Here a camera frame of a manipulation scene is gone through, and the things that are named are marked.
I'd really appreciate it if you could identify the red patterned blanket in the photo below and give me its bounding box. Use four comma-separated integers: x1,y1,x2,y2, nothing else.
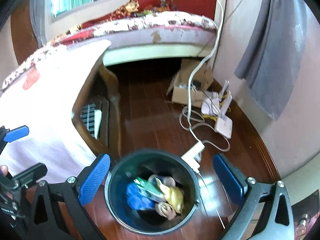
51,0,172,44

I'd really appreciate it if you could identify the beige bag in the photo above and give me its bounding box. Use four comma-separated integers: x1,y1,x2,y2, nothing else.
155,202,176,220

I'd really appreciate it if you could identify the bed with floral sheet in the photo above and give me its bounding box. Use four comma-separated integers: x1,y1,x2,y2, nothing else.
2,11,218,91

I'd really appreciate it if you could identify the person's left hand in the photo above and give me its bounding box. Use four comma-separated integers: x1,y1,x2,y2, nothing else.
0,165,9,176

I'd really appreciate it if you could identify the cardboard box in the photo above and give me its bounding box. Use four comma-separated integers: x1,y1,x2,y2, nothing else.
167,59,214,108

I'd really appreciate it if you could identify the blue cloth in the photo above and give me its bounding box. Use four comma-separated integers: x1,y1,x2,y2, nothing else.
126,182,156,211

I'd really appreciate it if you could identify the white cable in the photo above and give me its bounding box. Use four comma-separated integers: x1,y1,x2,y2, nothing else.
178,0,231,153

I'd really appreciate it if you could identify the pink cloth covered table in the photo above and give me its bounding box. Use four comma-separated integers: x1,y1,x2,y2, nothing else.
1,40,111,183

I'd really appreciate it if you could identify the green white milk carton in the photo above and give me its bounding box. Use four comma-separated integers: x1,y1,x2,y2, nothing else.
133,177,165,203

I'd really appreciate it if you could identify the white power adapter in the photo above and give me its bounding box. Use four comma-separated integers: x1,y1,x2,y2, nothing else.
181,141,205,173

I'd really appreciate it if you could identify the black round trash bin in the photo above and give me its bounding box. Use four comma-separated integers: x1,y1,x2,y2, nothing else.
105,149,200,236

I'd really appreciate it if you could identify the grey curtain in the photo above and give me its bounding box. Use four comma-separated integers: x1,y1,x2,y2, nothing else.
234,0,308,120

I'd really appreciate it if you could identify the white router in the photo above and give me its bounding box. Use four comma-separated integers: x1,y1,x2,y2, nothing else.
201,80,233,139

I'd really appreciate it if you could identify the yellow cloth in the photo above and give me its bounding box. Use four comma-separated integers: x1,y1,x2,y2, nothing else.
156,178,184,214

